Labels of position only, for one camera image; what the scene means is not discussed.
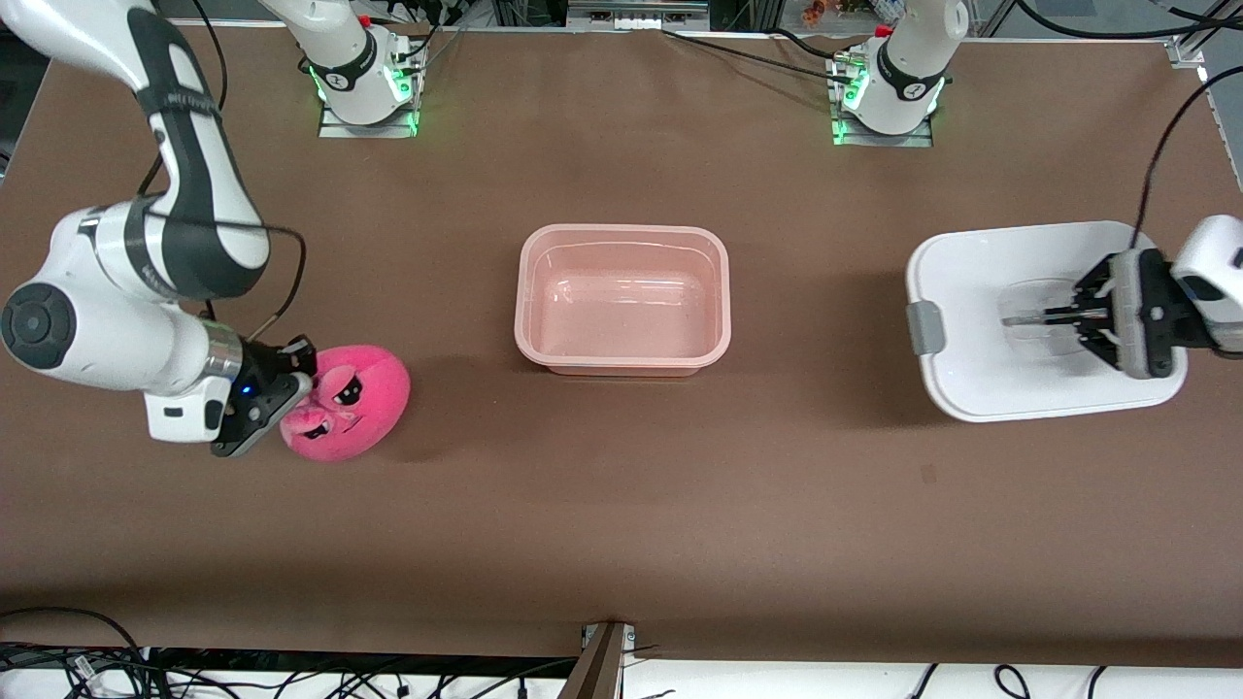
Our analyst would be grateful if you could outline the colourful background objects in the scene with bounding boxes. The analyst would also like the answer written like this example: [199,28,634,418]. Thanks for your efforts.
[800,0,910,26]

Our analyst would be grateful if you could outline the white lid with grey clips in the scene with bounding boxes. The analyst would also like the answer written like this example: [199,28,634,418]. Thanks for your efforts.
[905,220,1189,424]

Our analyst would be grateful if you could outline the black base cable bundle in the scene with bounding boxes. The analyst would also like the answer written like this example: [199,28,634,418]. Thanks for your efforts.
[388,0,469,83]

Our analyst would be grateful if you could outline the aluminium profile post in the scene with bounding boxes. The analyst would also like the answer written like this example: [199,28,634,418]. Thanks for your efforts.
[557,621,638,699]

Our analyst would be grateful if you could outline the pink plush toy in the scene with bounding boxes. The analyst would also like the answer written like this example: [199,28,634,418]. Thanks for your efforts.
[280,344,412,463]

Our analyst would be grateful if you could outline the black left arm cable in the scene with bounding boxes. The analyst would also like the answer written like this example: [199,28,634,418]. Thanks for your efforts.
[1015,0,1243,251]

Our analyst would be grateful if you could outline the grey metal bracket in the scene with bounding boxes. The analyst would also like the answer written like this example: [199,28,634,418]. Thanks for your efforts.
[567,0,712,28]

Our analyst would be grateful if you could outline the short black table cable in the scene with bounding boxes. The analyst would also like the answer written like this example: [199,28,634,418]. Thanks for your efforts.
[765,26,848,59]

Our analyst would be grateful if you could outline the aluminium corner frame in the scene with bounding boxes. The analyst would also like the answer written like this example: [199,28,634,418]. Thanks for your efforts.
[1168,0,1243,191]

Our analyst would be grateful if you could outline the pink plastic storage box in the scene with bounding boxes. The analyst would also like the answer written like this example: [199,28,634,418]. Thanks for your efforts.
[514,223,731,379]

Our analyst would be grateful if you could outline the long black table cable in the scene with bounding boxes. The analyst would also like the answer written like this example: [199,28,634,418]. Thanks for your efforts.
[660,27,856,81]

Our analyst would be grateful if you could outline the brown table cover sheet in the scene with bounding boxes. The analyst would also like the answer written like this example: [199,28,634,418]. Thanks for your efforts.
[0,21,1243,671]

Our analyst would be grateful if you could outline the black looped cable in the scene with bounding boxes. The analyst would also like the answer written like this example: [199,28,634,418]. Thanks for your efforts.
[0,606,149,681]

